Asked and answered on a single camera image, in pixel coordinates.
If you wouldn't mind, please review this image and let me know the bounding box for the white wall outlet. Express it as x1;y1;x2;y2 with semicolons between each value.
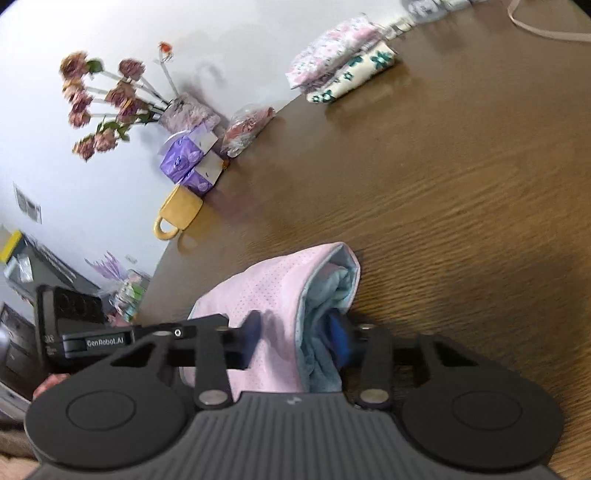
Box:
14;184;42;225

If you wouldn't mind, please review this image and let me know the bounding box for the colourful packets pile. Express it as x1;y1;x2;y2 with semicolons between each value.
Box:
111;271;153;324

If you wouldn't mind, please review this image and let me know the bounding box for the white charging cable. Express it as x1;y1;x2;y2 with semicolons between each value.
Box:
507;0;591;42

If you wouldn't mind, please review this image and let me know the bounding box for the purple mottled vase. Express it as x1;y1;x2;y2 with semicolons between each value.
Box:
158;92;221;134

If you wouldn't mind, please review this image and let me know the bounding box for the dark cabinet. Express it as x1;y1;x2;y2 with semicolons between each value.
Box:
0;224;105;407

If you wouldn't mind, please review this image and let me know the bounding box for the yellow box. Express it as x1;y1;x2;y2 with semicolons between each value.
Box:
0;231;24;265

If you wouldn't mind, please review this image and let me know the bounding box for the purple lavender bunch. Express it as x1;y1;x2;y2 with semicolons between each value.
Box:
85;251;126;283

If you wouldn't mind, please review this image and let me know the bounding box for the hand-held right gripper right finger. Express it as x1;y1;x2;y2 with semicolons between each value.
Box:
325;314;478;410

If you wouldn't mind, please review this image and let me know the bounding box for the clear plastic snack bag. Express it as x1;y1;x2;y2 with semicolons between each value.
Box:
221;105;277;158

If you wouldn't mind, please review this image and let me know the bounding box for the dried rose bouquet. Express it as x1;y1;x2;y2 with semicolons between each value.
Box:
59;41;178;162

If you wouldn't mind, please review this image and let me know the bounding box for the pink and blue mesh garment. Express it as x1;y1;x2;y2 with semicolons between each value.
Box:
180;241;361;401

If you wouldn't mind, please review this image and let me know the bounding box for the purple tissue pack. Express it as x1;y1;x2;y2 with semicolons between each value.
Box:
182;154;225;197
159;131;218;181

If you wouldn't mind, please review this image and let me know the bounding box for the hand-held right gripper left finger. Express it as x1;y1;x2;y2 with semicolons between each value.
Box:
111;311;265;410

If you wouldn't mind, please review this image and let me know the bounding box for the yellow mug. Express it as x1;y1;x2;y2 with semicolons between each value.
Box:
154;185;204;241

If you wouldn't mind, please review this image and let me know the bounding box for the person's clothed body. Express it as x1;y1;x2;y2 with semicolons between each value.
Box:
0;406;40;480

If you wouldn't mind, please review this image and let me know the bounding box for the white robot-shaped speaker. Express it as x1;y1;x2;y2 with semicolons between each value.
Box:
406;0;444;19

